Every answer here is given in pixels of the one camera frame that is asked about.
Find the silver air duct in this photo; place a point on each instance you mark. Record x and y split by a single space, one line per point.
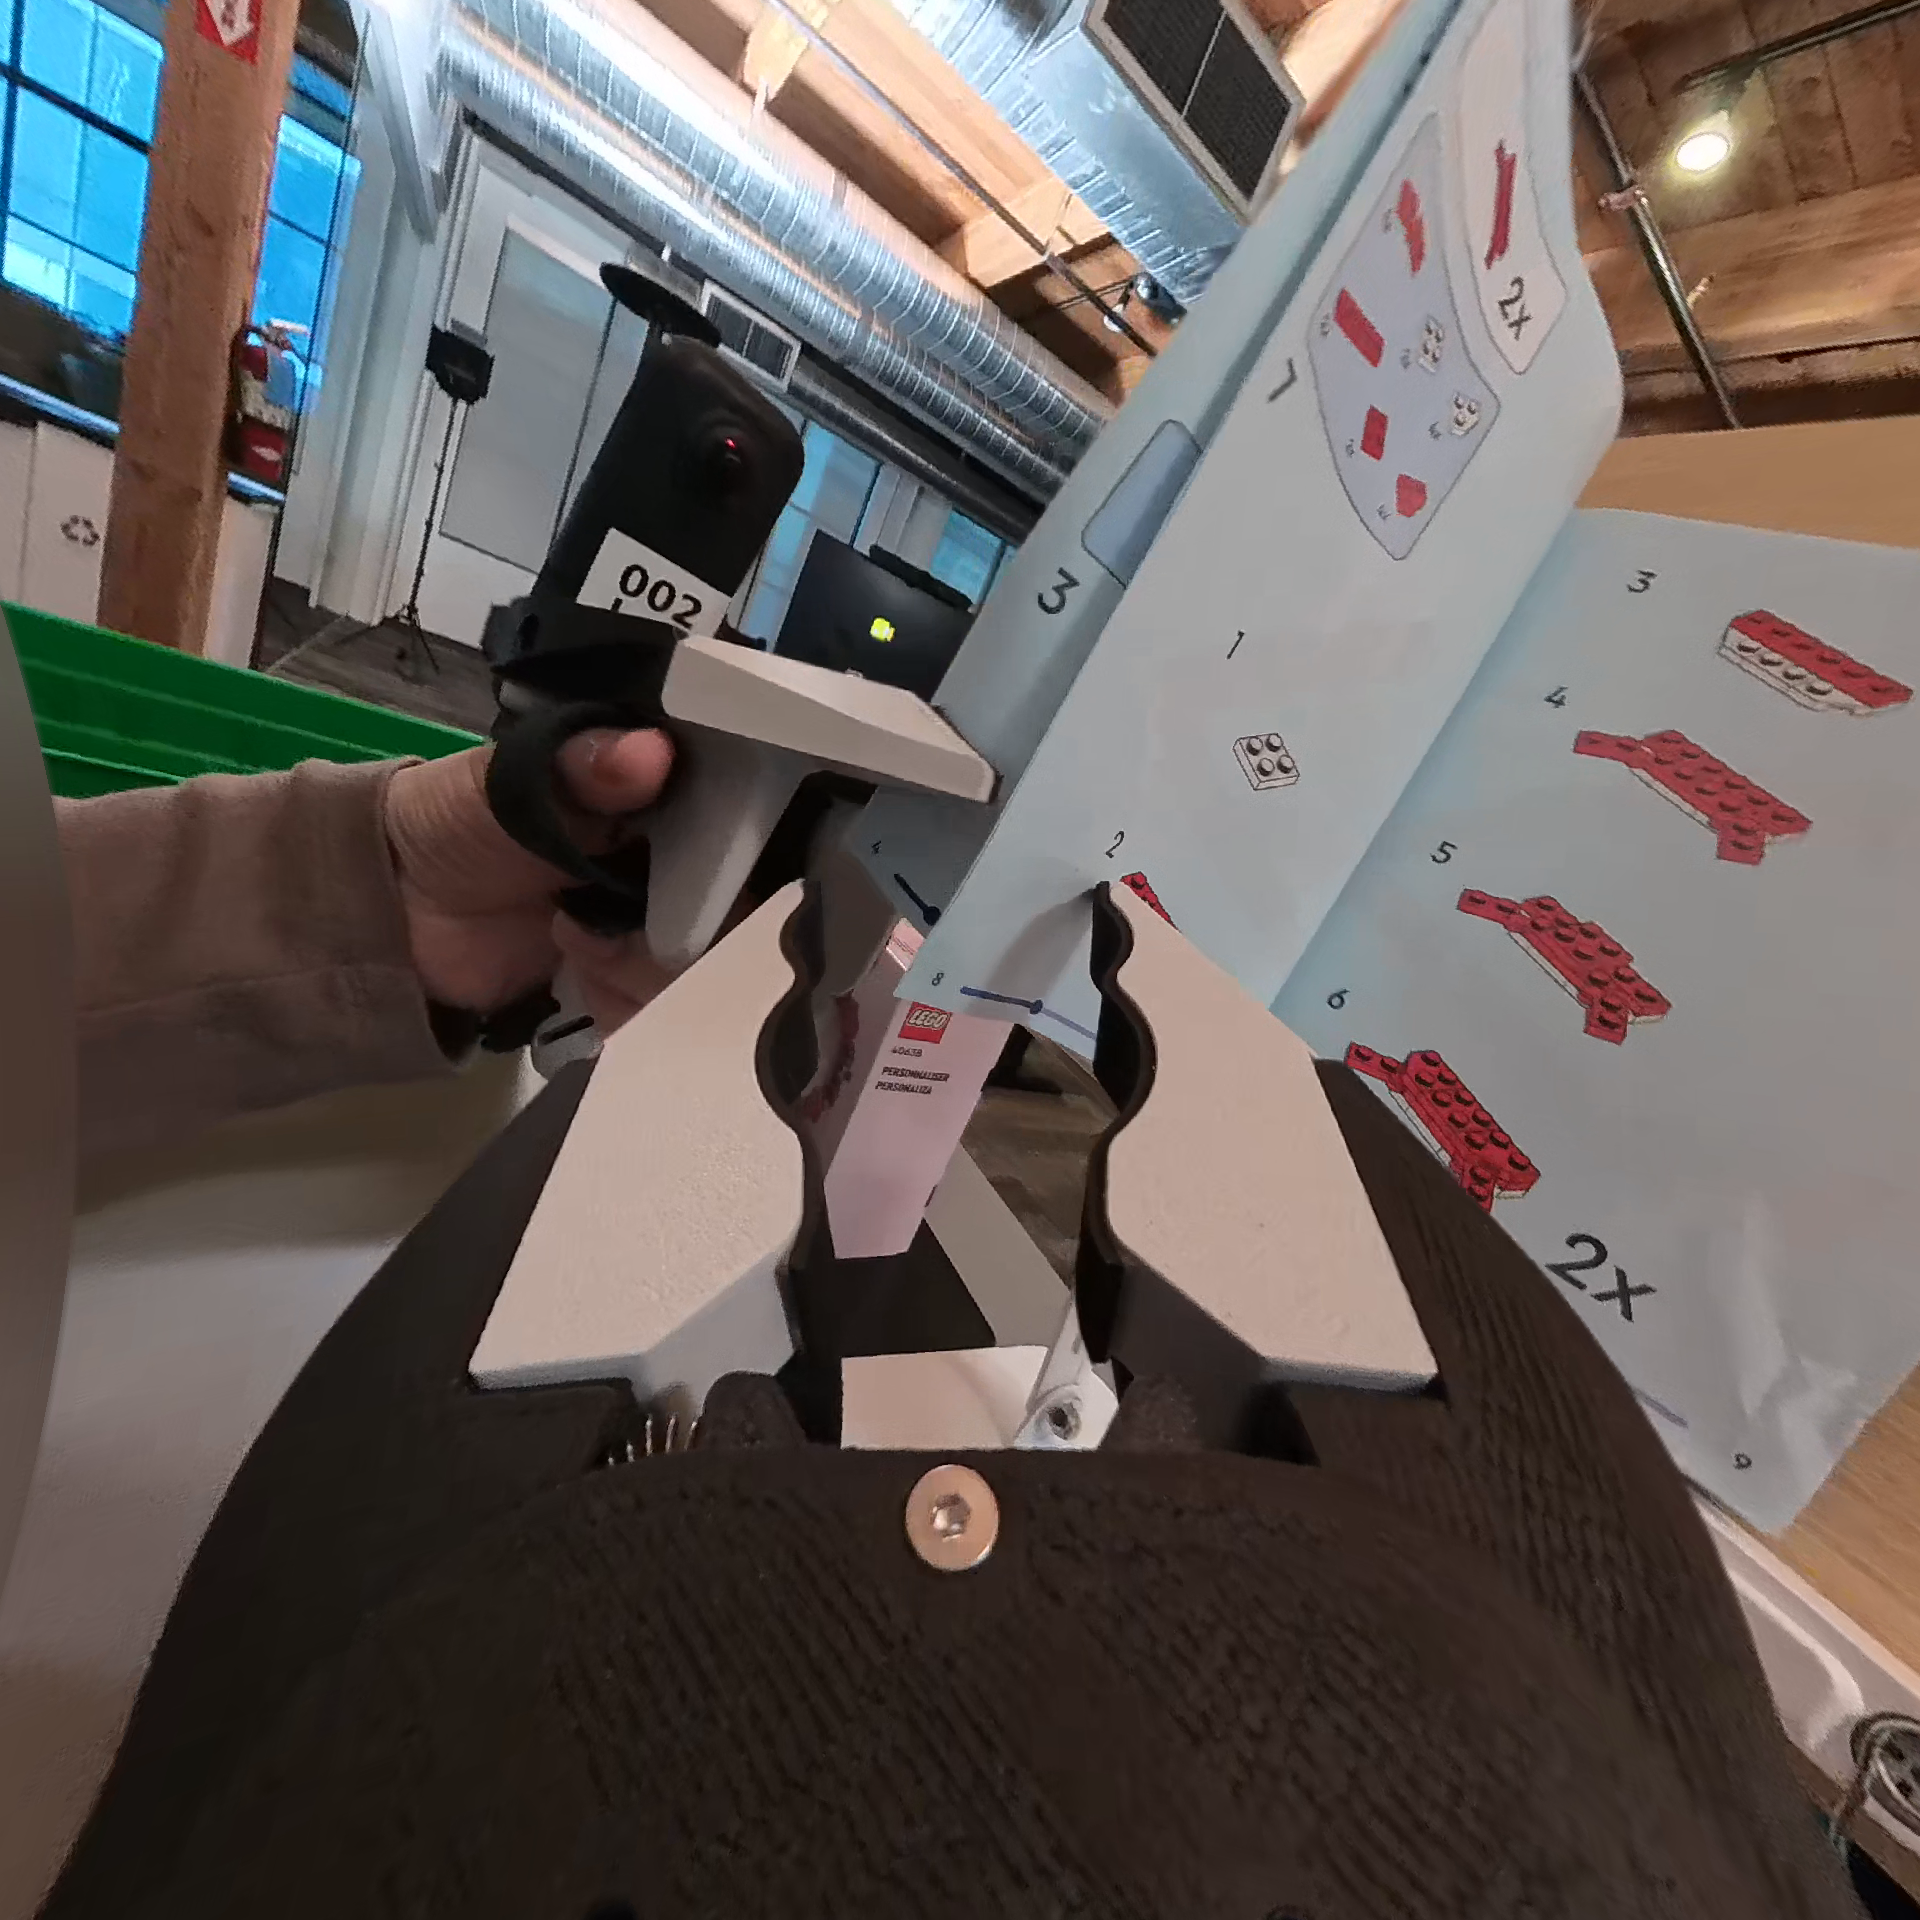
1051 105
720 195

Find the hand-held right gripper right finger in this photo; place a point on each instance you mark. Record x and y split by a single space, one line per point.
1274 1201

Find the black tripod with device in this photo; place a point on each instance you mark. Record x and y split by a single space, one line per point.
458 360

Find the wooden post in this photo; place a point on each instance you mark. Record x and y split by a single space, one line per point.
195 375

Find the ceiling vent grille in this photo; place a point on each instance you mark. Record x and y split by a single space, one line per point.
1200 82

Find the large paned window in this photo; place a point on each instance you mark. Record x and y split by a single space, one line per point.
74 180

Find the grey curved object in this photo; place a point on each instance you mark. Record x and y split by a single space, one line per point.
31 1050

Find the pale blue instruction booklet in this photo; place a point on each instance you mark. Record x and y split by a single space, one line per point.
1350 601

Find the pink white toy box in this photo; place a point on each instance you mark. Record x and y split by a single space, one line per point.
900 1140

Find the red fire extinguisher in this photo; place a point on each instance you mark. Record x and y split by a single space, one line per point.
262 413

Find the small wall vent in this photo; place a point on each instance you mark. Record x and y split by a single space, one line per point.
759 342

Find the white recycling cabinet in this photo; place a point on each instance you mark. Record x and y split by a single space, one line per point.
60 525

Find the black floor lamp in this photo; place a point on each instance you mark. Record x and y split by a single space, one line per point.
661 300

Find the white metal stand frame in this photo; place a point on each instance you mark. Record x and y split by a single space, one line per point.
1800 1643

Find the red white post sign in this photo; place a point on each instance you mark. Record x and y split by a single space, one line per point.
229 23

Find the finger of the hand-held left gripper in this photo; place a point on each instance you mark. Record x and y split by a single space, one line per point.
825 720
858 900

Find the white framed glass door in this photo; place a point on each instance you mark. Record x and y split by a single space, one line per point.
525 375

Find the round ceiling lamp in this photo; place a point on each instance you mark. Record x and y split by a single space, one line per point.
1702 150

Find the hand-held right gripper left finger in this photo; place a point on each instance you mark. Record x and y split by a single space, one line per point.
645 1201

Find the green plastic bin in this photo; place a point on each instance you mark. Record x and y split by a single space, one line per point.
181 705

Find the grey sprinkler pipe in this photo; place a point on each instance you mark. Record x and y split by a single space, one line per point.
1659 249

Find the person's left hand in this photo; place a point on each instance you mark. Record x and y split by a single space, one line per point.
464 884

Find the black monitor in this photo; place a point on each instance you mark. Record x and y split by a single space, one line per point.
840 601

